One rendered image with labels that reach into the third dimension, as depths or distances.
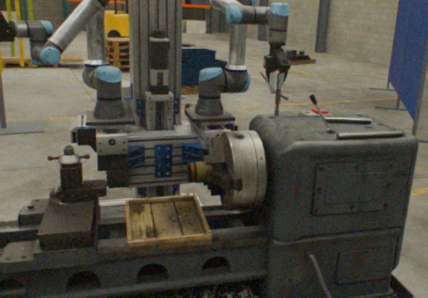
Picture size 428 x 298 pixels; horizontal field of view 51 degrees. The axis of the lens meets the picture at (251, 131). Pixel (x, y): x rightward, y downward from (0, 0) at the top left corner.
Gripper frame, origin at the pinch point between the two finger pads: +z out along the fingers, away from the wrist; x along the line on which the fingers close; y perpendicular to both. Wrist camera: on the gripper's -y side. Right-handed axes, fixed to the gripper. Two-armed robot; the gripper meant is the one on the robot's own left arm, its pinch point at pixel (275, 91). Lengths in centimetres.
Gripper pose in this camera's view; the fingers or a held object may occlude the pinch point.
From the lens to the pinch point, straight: 188.5
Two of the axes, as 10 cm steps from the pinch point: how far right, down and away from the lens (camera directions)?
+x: -9.5, 0.3, -3.1
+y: -3.0, -2.8, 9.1
